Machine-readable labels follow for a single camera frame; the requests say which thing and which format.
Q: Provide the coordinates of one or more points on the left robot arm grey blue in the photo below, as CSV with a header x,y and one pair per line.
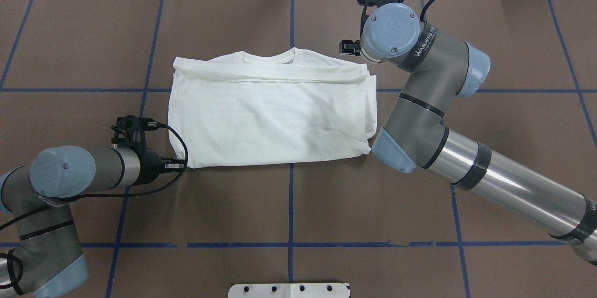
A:
x,y
49,261

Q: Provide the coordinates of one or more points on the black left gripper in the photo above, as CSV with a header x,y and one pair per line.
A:
x,y
150,167

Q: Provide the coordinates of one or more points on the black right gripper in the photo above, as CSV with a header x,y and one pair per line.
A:
x,y
348,47

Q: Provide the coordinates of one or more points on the white long-sleeve printed shirt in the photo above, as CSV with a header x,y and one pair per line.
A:
x,y
246,110

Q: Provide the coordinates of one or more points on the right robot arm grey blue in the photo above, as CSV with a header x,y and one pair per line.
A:
x,y
442,68

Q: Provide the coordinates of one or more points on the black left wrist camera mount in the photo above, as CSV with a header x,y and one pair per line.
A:
x,y
129,132

